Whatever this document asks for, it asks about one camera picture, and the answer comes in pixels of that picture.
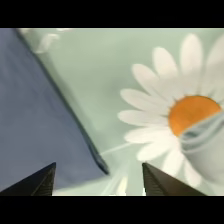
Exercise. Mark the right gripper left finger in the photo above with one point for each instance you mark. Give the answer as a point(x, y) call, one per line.
point(41, 183)

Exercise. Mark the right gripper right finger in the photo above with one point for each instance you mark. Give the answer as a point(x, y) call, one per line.
point(160, 184)

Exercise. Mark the pale green garment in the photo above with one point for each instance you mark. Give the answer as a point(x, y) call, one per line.
point(206, 150)

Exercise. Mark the blue garment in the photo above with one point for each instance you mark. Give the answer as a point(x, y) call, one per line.
point(31, 116)

